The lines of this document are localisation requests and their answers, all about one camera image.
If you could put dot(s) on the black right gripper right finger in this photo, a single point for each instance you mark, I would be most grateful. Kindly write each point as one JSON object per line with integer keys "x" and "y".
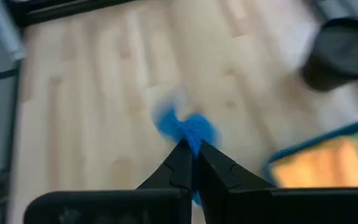
{"x": 244, "y": 202}

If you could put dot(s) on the black aluminium rig frame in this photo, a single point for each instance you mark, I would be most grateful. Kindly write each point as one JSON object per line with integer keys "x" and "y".
{"x": 42, "y": 12}

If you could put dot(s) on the blue microfiber towel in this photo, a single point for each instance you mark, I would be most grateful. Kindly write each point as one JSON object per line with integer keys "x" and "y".
{"x": 194, "y": 127}

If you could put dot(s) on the green potted plant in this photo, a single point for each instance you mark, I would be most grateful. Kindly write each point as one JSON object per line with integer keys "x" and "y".
{"x": 340, "y": 53}

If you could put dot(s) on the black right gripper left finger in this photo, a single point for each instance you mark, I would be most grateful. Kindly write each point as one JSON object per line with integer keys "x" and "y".
{"x": 160, "y": 205}

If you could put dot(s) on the orange microfiber towel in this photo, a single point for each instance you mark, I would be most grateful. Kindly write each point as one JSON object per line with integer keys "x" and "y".
{"x": 315, "y": 168}

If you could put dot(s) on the teal plastic bin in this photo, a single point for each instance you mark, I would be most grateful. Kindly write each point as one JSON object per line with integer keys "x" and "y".
{"x": 269, "y": 169}

